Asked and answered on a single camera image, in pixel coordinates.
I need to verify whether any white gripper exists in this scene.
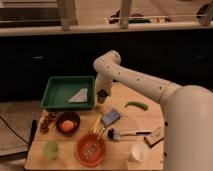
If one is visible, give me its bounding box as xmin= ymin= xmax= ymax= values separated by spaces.
xmin=95 ymin=73 xmax=113 ymax=94

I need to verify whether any dark metal cup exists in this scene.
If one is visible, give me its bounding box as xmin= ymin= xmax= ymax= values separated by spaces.
xmin=97 ymin=89 xmax=108 ymax=104

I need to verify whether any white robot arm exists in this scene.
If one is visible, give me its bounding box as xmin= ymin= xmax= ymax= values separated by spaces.
xmin=93 ymin=50 xmax=213 ymax=171

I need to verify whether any grey folded cloth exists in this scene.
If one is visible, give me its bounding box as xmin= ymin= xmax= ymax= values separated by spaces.
xmin=68 ymin=88 xmax=88 ymax=103

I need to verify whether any blue sponge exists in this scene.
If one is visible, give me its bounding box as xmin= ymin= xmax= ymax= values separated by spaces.
xmin=101 ymin=109 xmax=120 ymax=126

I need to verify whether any green plastic tray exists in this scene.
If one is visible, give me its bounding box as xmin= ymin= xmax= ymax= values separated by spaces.
xmin=41 ymin=76 xmax=94 ymax=111

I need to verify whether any dark brown bowl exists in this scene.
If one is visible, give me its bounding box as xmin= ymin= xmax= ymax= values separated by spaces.
xmin=55 ymin=112 xmax=80 ymax=136

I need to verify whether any orange fruit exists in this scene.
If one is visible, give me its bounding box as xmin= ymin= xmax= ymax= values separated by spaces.
xmin=61 ymin=120 xmax=74 ymax=132

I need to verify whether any brown dried food pile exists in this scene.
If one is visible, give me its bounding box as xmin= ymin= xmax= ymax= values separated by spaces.
xmin=40 ymin=112 xmax=56 ymax=134

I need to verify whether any orange plate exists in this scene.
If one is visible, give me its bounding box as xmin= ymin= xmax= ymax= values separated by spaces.
xmin=74 ymin=133 xmax=106 ymax=167

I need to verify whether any wooden block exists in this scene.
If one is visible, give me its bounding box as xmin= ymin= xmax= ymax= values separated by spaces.
xmin=144 ymin=127 xmax=164 ymax=148

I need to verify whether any white cup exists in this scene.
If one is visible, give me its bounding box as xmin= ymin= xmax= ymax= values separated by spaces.
xmin=129 ymin=142 xmax=149 ymax=163

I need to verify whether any light green cup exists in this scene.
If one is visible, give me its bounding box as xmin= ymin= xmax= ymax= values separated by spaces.
xmin=43 ymin=141 xmax=59 ymax=160

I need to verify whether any black cable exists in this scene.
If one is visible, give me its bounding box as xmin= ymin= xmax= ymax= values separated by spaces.
xmin=0 ymin=114 xmax=30 ymax=146

